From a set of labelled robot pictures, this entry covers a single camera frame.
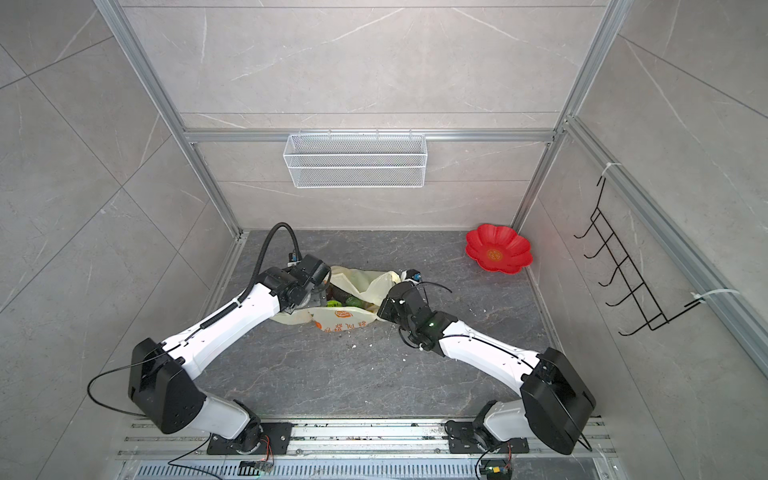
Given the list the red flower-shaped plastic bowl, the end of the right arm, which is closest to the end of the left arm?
the end of the right arm

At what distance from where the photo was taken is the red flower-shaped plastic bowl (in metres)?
1.12

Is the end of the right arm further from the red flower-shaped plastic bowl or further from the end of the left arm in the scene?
the red flower-shaped plastic bowl
